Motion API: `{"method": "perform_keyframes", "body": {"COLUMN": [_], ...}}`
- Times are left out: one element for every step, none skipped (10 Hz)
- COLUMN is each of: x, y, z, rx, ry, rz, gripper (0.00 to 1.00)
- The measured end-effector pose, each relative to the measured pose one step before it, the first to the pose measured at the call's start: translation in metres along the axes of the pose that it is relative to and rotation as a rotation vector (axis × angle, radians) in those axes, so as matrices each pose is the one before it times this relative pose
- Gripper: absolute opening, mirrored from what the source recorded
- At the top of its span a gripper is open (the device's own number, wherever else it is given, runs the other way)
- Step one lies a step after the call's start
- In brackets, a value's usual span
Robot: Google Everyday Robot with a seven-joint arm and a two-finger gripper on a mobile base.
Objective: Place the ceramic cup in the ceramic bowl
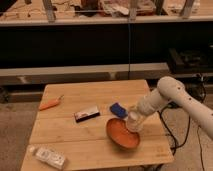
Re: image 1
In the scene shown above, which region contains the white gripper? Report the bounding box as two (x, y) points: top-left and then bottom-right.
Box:
(126, 111), (146, 132)

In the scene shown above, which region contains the orange ceramic bowl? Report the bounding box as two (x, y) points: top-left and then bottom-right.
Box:
(106, 118), (140, 149)

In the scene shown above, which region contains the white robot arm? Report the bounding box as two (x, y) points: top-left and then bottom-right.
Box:
(126, 76), (213, 140)

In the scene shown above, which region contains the blue sponge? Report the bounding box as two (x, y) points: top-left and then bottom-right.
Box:
(110, 103), (127, 118)

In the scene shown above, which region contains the black and white eraser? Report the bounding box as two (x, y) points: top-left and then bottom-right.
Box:
(74, 106), (100, 123)

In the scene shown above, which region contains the wooden table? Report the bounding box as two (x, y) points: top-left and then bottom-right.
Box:
(29, 80), (174, 171)

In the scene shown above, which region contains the black equipment box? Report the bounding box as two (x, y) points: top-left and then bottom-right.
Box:
(167, 48), (213, 74)

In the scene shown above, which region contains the orange toy carrot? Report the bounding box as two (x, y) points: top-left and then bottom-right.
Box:
(39, 95), (64, 111)

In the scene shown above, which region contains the clear plastic bottle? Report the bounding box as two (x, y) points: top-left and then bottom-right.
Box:
(29, 146), (66, 170)

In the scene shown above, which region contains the metal shelf rack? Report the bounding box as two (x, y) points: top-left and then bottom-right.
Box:
(0, 0), (213, 86)

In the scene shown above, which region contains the black floor cable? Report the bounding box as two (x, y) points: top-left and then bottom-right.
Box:
(157, 74), (208, 171)

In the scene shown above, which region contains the blue hanging cable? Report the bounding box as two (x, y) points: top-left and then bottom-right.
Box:
(127, 19), (132, 81)

